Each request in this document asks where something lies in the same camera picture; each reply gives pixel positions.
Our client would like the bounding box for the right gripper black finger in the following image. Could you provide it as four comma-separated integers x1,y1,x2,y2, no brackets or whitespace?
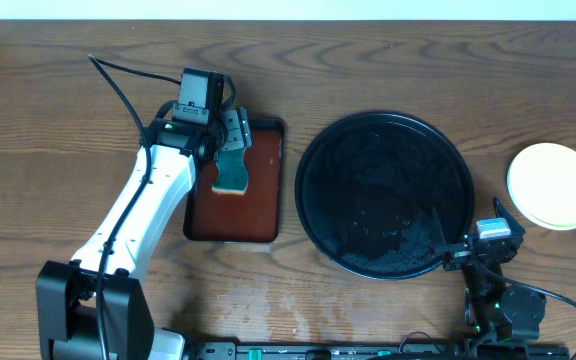
492,197,525,235
431,207,446,246

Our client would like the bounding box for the green yellow sponge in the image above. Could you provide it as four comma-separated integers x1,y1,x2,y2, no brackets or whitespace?
212,148,249,195

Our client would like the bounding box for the yellow plate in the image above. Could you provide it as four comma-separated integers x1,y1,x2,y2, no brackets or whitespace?
507,143,576,231

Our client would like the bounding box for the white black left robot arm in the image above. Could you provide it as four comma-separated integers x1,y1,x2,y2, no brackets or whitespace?
36,108,253,359

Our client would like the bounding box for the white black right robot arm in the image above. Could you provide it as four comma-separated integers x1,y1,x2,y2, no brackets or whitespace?
431,198,546,359

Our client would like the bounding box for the round black tray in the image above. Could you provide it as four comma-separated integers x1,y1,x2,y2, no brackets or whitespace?
294,111,474,280

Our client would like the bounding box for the rectangular red-brown tray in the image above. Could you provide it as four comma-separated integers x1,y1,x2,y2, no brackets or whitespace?
183,117,284,243

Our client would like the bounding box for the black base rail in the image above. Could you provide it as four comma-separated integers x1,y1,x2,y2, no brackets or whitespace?
187,340,572,360

